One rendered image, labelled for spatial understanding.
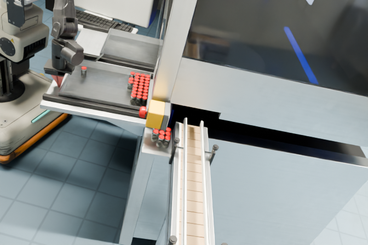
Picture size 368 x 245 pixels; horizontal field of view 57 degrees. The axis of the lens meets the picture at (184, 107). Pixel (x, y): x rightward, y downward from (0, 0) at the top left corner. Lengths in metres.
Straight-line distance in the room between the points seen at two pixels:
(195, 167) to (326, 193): 0.76
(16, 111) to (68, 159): 0.44
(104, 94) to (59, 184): 0.93
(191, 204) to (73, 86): 0.71
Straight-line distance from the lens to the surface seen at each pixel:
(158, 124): 1.18
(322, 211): 1.83
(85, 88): 1.45
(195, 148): 1.21
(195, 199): 1.07
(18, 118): 2.22
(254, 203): 1.70
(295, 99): 1.28
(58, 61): 1.33
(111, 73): 1.56
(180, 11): 1.06
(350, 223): 2.73
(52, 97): 1.37
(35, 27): 2.02
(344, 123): 1.42
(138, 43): 1.83
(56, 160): 2.34
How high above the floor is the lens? 1.76
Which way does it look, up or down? 37 degrees down
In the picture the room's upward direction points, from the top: 17 degrees clockwise
